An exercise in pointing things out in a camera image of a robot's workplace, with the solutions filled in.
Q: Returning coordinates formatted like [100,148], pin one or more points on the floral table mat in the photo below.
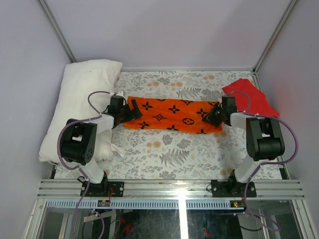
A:
[170,154]

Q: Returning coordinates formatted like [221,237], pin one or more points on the red folded cloth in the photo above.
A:
[248,98]

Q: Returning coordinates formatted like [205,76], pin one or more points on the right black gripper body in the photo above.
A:
[223,111]

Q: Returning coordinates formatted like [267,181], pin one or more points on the orange patterned pillowcase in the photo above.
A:
[173,114]

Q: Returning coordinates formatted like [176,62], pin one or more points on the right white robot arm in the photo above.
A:
[264,140]

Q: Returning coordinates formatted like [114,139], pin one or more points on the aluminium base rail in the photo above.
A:
[137,194]

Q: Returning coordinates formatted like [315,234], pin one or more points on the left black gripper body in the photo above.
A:
[125,113]

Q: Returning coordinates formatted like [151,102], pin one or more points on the white pillow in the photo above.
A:
[85,91]

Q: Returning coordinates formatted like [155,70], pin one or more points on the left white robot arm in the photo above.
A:
[76,141]

